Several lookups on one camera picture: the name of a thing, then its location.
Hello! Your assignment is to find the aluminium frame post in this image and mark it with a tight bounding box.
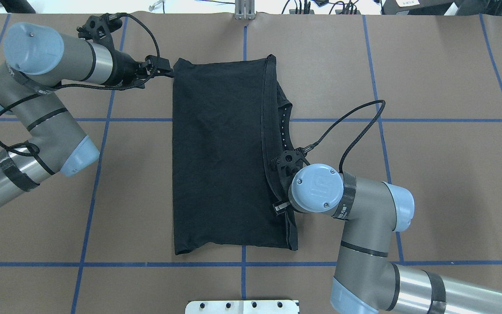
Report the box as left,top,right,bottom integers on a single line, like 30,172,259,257
234,0,256,20

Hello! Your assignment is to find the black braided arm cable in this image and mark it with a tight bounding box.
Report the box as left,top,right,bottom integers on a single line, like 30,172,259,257
303,100,386,173
0,13,162,175

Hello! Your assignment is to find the blue tape line lengthwise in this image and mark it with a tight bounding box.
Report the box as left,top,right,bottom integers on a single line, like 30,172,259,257
70,14,129,314

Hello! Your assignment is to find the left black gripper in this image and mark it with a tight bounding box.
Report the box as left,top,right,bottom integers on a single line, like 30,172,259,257
76,13,175,88

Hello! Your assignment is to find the black printed t-shirt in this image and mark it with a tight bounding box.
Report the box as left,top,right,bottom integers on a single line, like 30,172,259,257
173,55,298,255

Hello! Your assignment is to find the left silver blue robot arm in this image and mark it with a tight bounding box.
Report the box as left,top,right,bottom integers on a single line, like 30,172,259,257
0,13,174,208

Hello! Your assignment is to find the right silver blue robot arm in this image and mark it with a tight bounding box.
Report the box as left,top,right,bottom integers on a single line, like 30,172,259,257
265,148,502,314

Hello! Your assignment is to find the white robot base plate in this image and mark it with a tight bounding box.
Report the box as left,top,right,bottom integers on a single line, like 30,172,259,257
185,300,300,314

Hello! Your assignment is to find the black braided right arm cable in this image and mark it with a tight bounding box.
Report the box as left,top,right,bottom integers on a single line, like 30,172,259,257
303,100,386,173

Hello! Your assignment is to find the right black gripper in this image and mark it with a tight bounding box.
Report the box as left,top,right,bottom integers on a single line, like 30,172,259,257
269,148,309,215

